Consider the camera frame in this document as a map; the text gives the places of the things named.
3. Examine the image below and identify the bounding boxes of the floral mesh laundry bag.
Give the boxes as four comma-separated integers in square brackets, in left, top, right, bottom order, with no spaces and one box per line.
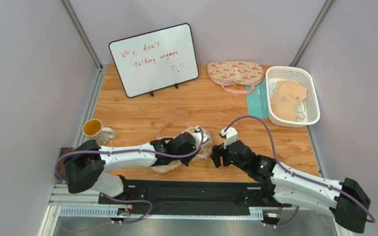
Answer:
[150,119,214,174]

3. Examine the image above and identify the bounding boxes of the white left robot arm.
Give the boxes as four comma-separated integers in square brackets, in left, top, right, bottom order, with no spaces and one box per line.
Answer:
[58,129,209,197]

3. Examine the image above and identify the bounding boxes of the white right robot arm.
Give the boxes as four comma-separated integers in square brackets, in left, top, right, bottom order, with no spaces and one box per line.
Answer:
[211,141,371,234]

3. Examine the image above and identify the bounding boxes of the stacked floral laundry bags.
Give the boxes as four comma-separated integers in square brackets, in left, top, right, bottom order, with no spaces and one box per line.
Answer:
[207,60,265,95]

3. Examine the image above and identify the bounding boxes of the teal card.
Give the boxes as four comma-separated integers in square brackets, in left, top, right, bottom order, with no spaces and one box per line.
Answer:
[246,81,269,118]

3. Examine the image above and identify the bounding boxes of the white plastic basket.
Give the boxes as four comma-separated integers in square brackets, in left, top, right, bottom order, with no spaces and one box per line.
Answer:
[266,66,320,128]

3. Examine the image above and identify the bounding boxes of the beige bras in basket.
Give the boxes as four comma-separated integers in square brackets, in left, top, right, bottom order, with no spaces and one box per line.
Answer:
[270,80,308,121]

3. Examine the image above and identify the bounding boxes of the whiteboard with red writing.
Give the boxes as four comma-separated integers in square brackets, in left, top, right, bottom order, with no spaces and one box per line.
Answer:
[109,23,199,98]

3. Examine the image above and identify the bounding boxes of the yellow patterned mug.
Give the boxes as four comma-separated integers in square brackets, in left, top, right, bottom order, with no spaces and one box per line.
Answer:
[82,118,116,146]

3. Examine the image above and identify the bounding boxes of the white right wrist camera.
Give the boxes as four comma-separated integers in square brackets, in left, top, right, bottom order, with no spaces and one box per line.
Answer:
[220,127,238,149]

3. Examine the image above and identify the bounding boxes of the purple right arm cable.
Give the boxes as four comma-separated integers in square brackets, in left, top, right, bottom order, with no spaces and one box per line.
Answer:
[223,115,376,224]

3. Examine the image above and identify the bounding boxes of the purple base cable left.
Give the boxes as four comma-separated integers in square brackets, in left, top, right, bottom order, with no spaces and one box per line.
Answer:
[102,193,153,225]

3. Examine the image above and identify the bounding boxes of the aluminium frame rail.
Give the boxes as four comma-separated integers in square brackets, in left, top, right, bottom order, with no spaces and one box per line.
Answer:
[50,179,340,219]

